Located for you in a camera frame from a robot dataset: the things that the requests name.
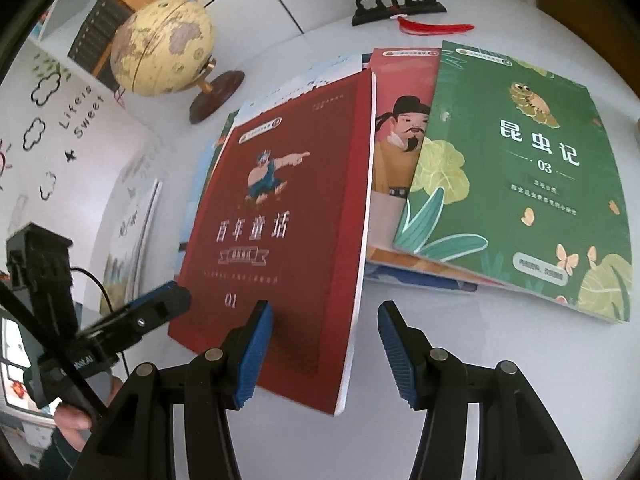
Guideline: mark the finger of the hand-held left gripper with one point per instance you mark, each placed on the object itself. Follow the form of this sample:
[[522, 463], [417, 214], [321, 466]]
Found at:
[[150, 312], [147, 294]]

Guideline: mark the bright green caterpillar book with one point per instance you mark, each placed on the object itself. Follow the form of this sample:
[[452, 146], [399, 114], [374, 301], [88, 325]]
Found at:
[[510, 185]]

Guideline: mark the person's left hand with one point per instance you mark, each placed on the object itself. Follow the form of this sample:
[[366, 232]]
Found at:
[[72, 416]]

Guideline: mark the cream globe on wooden stand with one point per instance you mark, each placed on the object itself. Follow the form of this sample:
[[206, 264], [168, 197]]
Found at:
[[160, 45]]

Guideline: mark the row of black shelf books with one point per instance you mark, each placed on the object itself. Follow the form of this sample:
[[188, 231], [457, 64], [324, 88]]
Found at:
[[95, 35]]

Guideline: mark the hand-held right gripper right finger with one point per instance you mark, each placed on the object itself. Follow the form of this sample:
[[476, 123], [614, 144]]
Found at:
[[400, 355]]

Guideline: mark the tree wall sticker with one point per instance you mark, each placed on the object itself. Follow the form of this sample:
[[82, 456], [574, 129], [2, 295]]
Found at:
[[47, 65]]

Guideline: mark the red tassel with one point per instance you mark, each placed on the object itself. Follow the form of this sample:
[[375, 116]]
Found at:
[[435, 27]]

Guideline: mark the pink poet book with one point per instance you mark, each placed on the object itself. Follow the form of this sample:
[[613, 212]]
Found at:
[[400, 110]]

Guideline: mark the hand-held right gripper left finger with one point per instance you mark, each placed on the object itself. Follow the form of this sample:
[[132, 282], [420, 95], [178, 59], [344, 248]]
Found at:
[[255, 355]]

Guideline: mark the cloud wall sticker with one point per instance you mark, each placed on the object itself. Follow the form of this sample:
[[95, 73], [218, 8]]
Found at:
[[47, 185], [32, 132], [47, 87]]

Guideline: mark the navy blue bird book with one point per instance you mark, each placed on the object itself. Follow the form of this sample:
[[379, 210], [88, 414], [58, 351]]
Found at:
[[400, 275]]

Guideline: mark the pale landscape book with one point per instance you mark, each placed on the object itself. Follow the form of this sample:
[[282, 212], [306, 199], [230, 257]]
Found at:
[[310, 77]]

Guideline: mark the bird wall sticker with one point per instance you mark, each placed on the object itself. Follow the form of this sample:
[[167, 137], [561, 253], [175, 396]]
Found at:
[[70, 155]]

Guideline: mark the dark red fairy tale book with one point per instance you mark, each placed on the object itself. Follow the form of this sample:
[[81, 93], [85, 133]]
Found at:
[[280, 240]]

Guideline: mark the lettering wall sticker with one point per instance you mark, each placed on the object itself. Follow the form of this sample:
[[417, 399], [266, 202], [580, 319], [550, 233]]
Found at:
[[80, 110]]

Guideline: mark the sun wall sticker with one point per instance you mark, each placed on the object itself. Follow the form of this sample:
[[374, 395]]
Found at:
[[5, 157]]

